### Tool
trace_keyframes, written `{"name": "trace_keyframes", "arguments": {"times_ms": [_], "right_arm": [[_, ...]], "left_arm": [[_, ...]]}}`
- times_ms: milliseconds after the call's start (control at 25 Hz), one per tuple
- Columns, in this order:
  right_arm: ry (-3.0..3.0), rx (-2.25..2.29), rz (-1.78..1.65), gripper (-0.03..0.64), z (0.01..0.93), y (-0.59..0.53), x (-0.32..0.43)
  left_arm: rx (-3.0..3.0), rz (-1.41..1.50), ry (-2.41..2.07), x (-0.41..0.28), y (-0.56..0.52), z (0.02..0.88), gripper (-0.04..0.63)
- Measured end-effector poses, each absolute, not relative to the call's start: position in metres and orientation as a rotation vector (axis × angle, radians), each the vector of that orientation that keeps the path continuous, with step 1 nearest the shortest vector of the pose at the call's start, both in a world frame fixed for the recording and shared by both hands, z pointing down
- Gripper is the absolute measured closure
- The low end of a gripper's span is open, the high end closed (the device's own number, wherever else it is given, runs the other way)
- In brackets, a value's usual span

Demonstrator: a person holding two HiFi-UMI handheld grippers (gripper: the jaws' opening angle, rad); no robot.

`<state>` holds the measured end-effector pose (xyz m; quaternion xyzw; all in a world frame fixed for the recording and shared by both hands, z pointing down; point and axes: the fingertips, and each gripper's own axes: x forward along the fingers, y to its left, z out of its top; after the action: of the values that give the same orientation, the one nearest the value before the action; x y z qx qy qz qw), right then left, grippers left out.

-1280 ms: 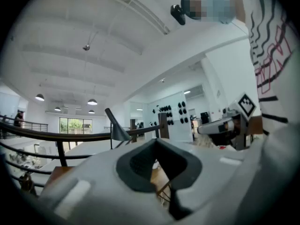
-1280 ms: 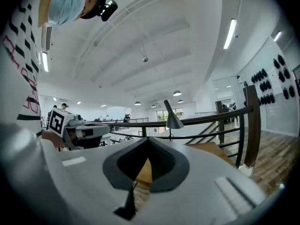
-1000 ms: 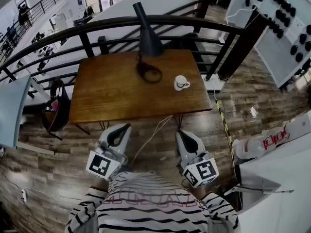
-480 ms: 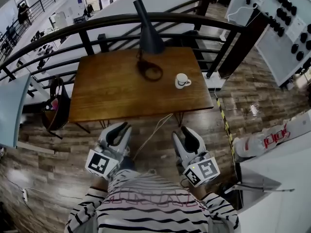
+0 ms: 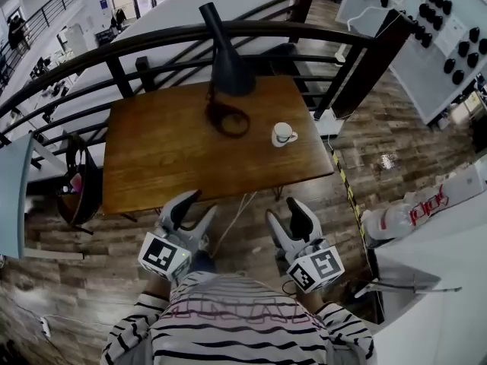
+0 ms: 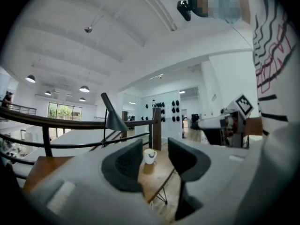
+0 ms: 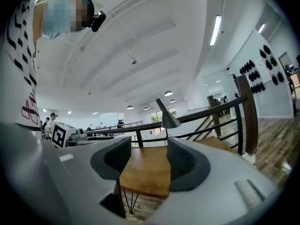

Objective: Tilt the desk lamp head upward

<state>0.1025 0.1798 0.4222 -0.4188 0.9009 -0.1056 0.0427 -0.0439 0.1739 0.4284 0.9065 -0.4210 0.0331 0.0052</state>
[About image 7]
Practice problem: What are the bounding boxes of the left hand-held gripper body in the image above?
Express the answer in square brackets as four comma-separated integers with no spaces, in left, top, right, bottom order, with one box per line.
[51,121,89,149]

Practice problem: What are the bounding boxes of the grey cone desk lamp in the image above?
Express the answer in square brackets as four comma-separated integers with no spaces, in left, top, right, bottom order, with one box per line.
[155,98,182,148]

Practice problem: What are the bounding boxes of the person's head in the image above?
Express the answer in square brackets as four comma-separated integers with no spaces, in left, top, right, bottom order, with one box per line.
[32,0,95,41]

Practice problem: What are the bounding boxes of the group of black wall-mounted items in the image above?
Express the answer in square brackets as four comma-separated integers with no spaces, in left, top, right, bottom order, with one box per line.
[226,44,285,98]

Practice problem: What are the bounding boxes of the white wall display board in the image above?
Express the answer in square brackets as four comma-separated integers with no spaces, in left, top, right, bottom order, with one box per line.
[231,29,295,120]

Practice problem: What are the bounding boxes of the long ceiling tube light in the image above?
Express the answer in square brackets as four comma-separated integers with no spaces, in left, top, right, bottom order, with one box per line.
[209,15,222,46]

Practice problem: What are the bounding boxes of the dark wooden stair railing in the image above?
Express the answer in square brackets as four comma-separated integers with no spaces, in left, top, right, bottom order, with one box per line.
[83,74,259,157]

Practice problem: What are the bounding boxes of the black head camera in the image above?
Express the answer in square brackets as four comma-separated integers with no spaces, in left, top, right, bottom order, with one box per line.
[90,10,107,33]

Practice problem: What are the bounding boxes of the window with green view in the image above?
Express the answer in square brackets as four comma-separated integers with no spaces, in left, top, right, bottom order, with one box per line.
[150,106,178,124]

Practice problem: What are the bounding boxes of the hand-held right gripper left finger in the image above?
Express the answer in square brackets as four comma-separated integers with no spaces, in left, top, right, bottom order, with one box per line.
[55,136,132,225]

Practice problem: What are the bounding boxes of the black hairpin table leg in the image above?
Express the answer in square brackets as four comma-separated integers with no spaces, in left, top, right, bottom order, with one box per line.
[122,188,139,215]

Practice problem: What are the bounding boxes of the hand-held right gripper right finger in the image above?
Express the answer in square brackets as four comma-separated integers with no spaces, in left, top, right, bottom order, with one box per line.
[150,136,283,225]

